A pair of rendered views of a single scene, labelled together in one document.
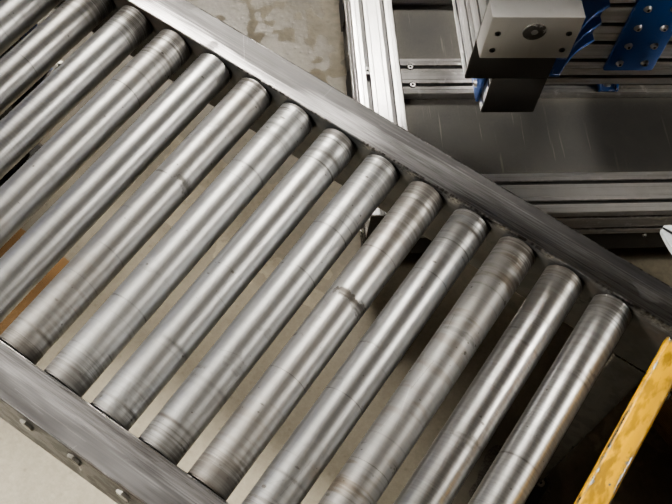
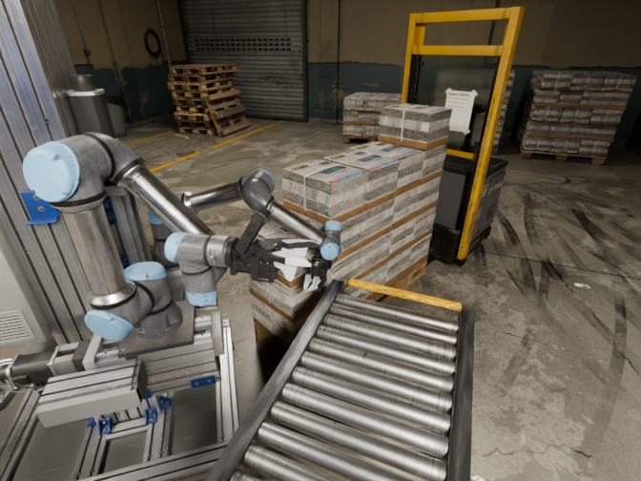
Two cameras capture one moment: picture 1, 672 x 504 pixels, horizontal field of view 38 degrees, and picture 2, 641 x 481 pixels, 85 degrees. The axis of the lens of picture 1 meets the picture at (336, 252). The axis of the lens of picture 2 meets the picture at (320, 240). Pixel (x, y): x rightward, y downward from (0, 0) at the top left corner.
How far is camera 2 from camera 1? 104 cm
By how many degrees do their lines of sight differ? 67
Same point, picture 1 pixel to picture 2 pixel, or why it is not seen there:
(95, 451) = (466, 418)
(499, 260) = (335, 319)
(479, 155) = (204, 418)
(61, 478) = not seen: outside the picture
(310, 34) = not seen: outside the picture
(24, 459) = not seen: outside the picture
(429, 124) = (185, 443)
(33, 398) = (462, 449)
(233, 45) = (254, 418)
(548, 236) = (321, 308)
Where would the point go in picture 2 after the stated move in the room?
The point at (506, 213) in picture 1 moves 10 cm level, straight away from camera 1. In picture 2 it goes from (317, 319) to (289, 314)
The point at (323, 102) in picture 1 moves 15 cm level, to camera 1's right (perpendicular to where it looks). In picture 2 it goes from (280, 376) to (282, 339)
